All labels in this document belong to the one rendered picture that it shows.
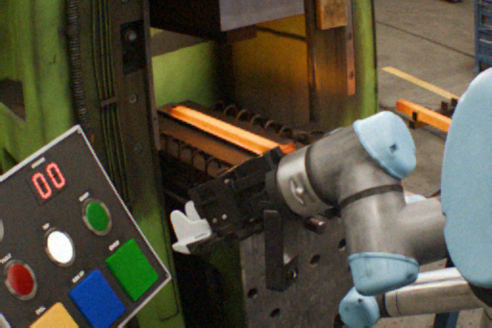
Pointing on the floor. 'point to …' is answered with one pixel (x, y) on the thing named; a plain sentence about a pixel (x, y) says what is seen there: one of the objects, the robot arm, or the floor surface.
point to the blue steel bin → (482, 29)
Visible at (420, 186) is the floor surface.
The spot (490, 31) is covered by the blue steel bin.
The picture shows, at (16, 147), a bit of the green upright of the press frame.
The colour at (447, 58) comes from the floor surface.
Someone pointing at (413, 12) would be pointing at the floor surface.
